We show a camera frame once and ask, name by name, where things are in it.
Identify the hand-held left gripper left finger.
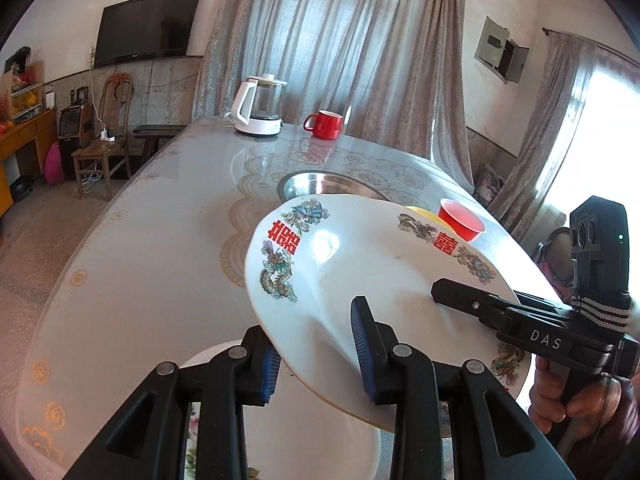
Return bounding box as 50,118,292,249
62,325,283,480

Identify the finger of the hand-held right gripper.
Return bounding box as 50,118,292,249
431,277,573,328

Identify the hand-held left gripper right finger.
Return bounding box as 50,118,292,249
350,295,576,480

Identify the white floral plate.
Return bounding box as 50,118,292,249
182,340,456,480

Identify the red plastic bowl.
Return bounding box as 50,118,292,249
439,198,487,242

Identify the white dragon-print plate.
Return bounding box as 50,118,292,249
245,194,563,433

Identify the person's right hand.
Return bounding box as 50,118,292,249
527,354,622,433

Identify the red cloth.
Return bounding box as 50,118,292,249
545,257,575,301

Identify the dark round-back chair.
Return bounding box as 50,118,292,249
534,227,576,301

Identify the yellow plastic bowl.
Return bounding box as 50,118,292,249
405,205,451,226

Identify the printed fabric bundle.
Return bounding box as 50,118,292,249
472,162,506,206

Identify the grey window curtain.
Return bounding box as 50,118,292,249
487,30,640,233

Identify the stainless steel basin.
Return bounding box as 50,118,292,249
276,171,393,202

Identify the red mug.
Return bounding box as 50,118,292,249
303,110,344,141

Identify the dark curtain rod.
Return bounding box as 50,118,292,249
542,26,640,68

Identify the white glass electric kettle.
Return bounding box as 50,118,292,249
223,74,289,138

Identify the dark wooden bench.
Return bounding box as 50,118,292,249
133,124,188,161

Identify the wide grey patterned curtain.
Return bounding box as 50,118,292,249
192,0,476,193

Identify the wooden chair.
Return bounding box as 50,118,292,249
71,72,135,202

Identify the pink bag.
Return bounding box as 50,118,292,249
44,142,66,185

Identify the black pan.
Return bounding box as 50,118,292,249
10,175,36,202

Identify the orange wooden cabinet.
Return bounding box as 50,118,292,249
0,107,58,216

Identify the wooden display shelf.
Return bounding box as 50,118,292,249
0,47,47,126

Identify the black flat television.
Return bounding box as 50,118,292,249
93,0,203,68

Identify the grey wall electrical box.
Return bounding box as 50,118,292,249
474,16,530,84

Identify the white cable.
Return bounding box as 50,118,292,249
75,172,108,197

